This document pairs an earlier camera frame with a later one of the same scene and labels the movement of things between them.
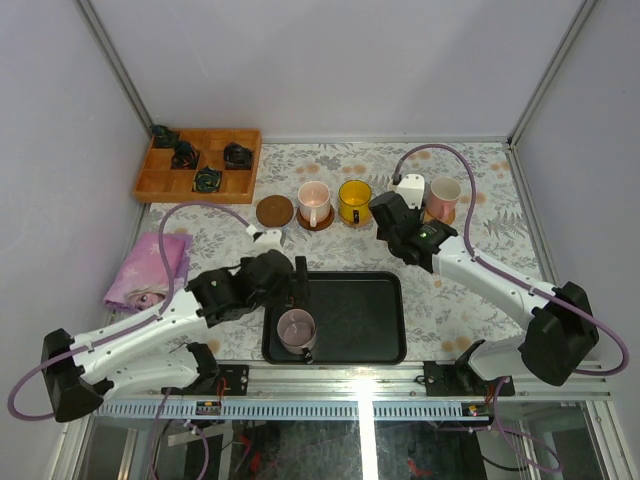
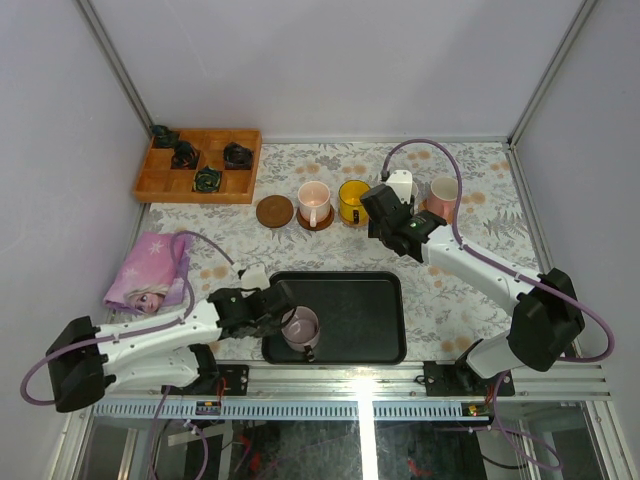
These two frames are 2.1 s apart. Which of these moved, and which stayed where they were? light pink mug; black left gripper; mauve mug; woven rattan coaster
Moved: black left gripper
Stayed: woven rattan coaster; light pink mug; mauve mug
